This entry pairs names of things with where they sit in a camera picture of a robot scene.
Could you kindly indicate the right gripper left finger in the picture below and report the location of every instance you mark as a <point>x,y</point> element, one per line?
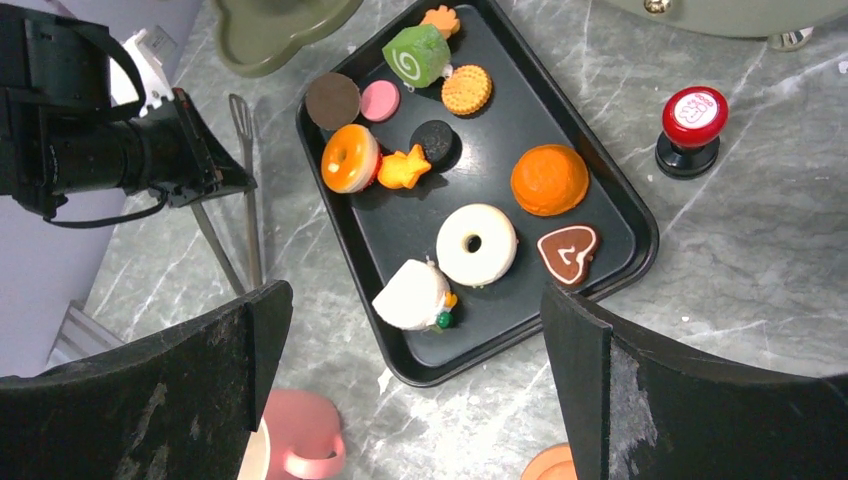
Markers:
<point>177,404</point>

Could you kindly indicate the green swirl roll cake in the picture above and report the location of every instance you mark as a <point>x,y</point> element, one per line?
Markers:
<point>418,55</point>

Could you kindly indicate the orange flower cookie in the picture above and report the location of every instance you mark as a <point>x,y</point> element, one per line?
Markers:
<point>444,19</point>

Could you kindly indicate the black round cookie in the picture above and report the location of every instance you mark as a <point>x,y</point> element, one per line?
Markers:
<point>437,140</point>

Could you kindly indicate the white glazed donut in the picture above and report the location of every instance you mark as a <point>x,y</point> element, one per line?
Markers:
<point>476,245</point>

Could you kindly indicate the brown heart cookie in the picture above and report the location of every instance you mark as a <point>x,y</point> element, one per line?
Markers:
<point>567,252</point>

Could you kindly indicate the orange round coaster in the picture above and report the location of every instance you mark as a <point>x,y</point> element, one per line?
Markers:
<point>553,463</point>

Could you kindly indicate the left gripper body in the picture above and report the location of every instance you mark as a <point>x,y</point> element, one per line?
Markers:
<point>48,154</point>

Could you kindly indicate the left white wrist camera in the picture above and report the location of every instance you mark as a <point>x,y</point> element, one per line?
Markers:
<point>148,48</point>

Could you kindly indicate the tan round biscuit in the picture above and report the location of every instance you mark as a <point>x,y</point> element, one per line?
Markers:
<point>467,90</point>

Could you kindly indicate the orange fish-shaped pastry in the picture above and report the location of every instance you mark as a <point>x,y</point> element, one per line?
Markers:
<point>403,170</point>

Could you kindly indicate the orange glazed donut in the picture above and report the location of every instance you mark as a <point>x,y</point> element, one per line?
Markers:
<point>350,160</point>

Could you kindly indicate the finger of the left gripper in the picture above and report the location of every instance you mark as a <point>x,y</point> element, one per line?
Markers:
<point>207,169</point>

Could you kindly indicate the brown chocolate round cookie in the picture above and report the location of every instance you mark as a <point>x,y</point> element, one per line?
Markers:
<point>332,101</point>

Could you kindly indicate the pink round cookie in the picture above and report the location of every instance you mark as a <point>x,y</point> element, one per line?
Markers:
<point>379,100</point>

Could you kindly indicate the aluminium frame rail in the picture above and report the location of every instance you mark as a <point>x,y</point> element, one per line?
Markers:
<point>79,336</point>

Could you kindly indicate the round three-drawer mini cabinet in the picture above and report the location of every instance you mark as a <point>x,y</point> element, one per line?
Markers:
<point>786,25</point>

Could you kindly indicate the orange round bun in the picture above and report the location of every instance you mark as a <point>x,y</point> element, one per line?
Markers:
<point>549,180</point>

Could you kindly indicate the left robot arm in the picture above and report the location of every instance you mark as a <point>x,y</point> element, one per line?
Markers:
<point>78,114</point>

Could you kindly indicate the black rectangular baking tray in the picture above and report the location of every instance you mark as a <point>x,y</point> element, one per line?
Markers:
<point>379,229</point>

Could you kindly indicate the metal food tongs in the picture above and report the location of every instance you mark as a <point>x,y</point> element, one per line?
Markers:
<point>243,123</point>

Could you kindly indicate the green three-tier serving stand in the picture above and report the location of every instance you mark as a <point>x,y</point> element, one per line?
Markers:
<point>256,38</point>

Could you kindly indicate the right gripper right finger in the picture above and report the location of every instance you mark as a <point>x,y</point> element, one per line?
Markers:
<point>639,405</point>

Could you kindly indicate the red and black stamp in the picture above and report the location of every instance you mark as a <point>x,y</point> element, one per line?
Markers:
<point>692,120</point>

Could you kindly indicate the pink mug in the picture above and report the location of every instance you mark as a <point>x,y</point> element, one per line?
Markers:
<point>299,437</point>

